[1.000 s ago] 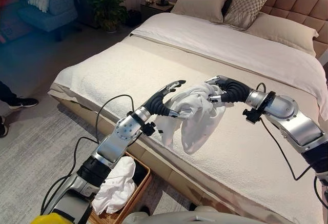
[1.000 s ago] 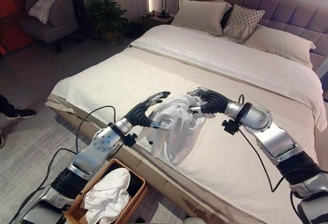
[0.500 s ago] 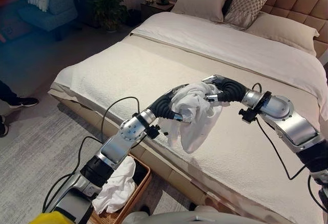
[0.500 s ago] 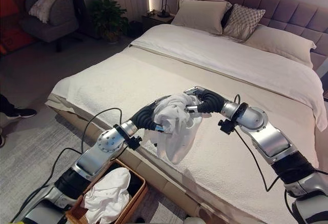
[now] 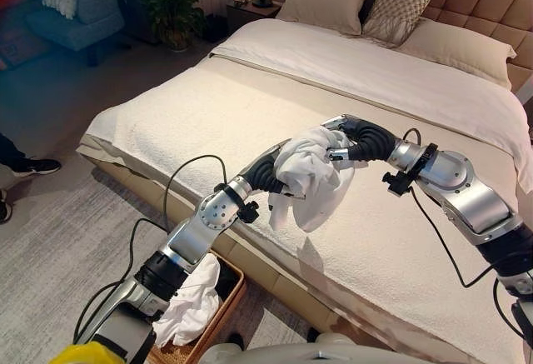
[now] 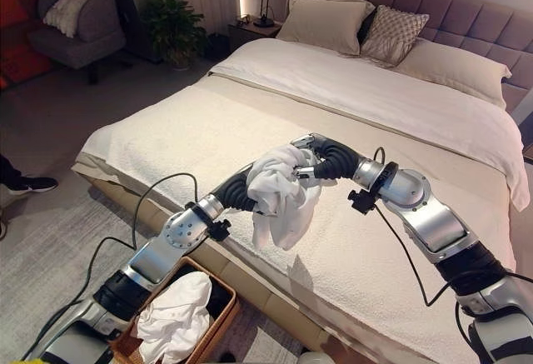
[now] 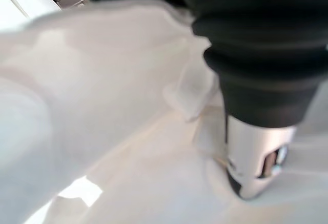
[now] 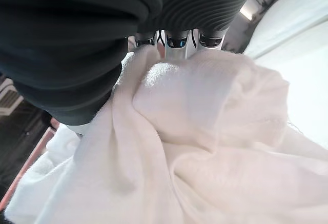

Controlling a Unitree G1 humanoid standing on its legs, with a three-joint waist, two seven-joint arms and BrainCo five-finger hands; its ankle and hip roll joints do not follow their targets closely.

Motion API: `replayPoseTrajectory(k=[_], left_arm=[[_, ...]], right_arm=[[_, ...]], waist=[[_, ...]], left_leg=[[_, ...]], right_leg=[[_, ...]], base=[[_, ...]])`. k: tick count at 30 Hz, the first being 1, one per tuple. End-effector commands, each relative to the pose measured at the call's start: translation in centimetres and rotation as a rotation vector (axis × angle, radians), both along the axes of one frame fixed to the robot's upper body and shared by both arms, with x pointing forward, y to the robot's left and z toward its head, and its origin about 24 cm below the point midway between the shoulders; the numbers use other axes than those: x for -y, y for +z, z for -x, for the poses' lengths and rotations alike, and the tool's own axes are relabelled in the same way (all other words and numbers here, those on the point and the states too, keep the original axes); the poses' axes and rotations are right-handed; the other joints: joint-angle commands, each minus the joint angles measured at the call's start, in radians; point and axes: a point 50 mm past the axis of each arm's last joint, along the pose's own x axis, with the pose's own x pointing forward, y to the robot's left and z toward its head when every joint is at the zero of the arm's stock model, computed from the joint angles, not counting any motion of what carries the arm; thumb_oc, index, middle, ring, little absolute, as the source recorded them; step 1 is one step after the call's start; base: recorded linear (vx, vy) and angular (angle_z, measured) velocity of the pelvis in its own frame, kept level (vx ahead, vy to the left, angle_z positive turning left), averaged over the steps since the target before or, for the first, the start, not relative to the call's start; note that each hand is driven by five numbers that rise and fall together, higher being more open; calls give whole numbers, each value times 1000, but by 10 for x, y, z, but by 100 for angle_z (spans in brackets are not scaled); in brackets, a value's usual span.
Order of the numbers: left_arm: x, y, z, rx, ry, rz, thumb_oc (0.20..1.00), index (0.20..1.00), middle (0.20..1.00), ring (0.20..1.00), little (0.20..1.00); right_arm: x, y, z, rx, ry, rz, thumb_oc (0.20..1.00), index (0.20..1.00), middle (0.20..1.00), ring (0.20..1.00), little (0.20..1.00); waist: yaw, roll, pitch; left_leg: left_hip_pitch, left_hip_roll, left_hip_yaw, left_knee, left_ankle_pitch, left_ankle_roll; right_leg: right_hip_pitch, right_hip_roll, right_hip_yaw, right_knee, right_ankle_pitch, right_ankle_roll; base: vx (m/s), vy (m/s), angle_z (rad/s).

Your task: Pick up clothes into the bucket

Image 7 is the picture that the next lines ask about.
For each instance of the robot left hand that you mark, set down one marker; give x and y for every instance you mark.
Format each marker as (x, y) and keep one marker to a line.
(256, 55)

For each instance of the white cloth garment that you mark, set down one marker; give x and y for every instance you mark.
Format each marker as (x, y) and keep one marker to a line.
(102, 80)

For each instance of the white bathtub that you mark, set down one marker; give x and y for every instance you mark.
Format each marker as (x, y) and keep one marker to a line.
(15, 1)

